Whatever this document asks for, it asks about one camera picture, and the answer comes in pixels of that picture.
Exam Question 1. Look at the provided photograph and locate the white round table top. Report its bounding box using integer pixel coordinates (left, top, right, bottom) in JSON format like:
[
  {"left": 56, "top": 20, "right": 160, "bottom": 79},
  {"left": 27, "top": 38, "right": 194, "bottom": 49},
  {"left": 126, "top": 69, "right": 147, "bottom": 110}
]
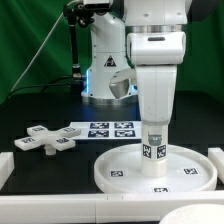
[{"left": 94, "top": 144, "right": 217, "bottom": 193}]

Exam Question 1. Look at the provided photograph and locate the white cross-shaped table base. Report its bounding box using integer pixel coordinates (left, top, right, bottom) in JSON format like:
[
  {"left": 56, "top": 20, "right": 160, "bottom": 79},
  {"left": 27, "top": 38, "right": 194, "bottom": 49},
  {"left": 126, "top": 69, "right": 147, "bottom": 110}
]
[{"left": 14, "top": 125, "right": 81, "bottom": 156}]

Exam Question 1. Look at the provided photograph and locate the white barrier block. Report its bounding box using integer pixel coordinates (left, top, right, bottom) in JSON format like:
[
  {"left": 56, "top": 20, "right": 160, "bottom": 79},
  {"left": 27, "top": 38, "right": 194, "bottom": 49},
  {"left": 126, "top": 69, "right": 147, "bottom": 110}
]
[
  {"left": 0, "top": 152, "right": 15, "bottom": 190},
  {"left": 208, "top": 147, "right": 224, "bottom": 184}
]

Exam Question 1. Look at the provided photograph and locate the white right barrier block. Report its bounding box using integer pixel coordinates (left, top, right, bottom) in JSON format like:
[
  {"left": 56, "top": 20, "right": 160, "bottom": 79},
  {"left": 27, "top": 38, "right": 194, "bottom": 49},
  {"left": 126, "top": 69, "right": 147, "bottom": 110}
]
[{"left": 208, "top": 147, "right": 224, "bottom": 184}]

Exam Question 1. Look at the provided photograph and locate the white front barrier rail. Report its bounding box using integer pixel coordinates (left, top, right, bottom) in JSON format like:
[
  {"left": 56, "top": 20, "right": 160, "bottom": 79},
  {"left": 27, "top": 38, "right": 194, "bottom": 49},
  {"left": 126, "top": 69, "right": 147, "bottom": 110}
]
[{"left": 0, "top": 190, "right": 224, "bottom": 224}]

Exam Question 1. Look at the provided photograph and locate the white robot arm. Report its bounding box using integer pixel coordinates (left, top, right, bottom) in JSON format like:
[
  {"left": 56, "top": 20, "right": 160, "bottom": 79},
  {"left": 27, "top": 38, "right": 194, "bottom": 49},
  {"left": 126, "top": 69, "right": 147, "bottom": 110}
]
[{"left": 84, "top": 0, "right": 220, "bottom": 147}]

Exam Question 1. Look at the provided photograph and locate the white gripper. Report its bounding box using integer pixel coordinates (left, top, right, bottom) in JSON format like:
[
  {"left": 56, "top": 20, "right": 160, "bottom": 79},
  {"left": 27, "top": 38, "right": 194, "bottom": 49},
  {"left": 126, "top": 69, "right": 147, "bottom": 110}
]
[{"left": 135, "top": 65, "right": 177, "bottom": 146}]

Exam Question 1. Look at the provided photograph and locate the white marker sheet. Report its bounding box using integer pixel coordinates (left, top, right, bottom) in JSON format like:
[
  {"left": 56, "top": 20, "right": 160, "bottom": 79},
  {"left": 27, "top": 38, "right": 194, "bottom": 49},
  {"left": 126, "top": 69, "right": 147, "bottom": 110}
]
[{"left": 70, "top": 121, "right": 141, "bottom": 140}]

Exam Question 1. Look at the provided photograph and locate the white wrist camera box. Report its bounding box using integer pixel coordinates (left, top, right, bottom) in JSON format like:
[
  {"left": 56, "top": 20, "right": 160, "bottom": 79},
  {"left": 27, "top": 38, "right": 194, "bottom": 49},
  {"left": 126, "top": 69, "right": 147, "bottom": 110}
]
[{"left": 127, "top": 32, "right": 186, "bottom": 66}]

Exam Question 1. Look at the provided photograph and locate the grey camera on mount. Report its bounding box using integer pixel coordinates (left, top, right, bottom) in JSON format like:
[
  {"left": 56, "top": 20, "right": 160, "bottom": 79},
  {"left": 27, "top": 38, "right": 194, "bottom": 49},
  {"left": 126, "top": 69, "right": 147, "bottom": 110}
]
[{"left": 83, "top": 0, "right": 113, "bottom": 11}]

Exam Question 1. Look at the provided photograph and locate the black cable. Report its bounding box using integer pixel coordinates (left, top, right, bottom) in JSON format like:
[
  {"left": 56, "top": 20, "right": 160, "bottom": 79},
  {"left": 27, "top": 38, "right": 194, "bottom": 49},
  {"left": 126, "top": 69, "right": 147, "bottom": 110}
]
[{"left": 6, "top": 75, "right": 84, "bottom": 100}]

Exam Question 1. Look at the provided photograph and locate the white cable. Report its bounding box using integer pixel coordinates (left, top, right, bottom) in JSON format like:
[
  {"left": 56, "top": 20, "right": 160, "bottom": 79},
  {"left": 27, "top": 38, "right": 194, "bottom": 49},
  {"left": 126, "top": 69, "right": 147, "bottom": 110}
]
[{"left": 11, "top": 0, "right": 81, "bottom": 92}]

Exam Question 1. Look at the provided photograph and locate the white disc bottom corner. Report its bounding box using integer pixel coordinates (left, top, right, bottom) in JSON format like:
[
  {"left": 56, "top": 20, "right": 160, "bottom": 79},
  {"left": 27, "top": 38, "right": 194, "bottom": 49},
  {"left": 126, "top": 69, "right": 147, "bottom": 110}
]
[{"left": 159, "top": 204, "right": 224, "bottom": 224}]

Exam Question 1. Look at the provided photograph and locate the white left barrier block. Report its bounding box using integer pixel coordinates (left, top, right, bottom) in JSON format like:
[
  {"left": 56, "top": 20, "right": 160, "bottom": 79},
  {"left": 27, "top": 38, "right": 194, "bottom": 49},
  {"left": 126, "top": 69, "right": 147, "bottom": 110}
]
[{"left": 0, "top": 152, "right": 15, "bottom": 190}]

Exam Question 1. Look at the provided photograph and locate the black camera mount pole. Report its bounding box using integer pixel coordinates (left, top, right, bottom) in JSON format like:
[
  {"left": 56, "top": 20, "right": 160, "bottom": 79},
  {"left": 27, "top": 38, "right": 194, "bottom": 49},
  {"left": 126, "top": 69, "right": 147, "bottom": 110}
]
[{"left": 63, "top": 2, "right": 94, "bottom": 80}]

